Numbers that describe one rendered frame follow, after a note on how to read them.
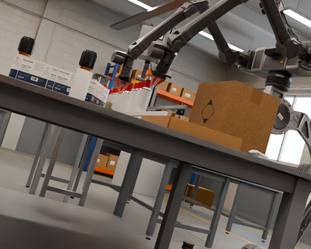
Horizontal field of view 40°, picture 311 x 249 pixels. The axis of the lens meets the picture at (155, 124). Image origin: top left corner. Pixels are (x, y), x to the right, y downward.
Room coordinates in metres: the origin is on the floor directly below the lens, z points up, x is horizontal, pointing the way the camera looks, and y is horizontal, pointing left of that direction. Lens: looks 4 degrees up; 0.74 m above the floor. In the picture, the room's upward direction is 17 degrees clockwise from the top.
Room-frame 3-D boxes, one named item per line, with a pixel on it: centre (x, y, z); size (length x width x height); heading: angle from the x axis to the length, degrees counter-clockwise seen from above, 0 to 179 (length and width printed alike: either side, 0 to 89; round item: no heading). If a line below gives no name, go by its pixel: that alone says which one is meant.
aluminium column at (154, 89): (2.52, 0.07, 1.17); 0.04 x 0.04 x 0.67; 18
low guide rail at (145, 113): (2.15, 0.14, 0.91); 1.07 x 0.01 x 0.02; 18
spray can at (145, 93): (2.10, 0.09, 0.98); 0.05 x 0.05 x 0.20
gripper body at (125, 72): (2.35, 0.24, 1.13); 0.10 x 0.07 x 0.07; 19
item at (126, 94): (2.44, 0.20, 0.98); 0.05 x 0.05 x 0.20
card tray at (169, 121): (1.49, -0.11, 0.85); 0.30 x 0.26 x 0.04; 18
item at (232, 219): (7.12, -1.23, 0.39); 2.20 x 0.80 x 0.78; 26
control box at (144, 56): (2.56, 0.15, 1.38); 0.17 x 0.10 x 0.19; 73
